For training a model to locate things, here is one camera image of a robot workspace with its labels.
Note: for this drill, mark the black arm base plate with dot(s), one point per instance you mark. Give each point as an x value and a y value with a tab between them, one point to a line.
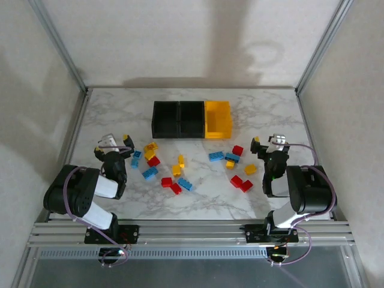
132	232
253	235

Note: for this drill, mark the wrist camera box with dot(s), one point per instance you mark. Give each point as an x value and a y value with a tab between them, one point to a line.
280	139
108	141

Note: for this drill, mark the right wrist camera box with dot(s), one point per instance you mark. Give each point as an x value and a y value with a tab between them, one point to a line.
280	139

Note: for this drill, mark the long blue lego brick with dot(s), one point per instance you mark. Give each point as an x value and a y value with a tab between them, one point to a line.
149	173
232	157
216	156
185	184

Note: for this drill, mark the black plastic bin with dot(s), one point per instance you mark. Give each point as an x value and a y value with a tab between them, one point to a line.
165	120
192	120

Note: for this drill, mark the aluminium side rail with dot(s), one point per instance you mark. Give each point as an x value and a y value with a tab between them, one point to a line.
73	135
306	120

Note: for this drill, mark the aluminium frame post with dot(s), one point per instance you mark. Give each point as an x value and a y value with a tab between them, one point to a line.
322	45
59	45

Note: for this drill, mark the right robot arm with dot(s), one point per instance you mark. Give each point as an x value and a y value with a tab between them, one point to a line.
312	192

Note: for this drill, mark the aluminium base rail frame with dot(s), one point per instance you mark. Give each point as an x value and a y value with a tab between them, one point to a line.
192	234

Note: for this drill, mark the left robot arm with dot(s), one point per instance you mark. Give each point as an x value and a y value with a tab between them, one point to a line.
75	195

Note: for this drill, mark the grey metal panel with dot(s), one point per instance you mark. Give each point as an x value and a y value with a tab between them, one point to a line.
180	274

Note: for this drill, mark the yellow plastic bin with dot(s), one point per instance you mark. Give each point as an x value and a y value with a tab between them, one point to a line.
219	120

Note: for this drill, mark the small black controller board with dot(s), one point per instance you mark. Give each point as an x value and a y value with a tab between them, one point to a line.
277	254
108	253

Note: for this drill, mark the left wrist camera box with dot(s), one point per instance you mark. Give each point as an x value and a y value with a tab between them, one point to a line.
108	141

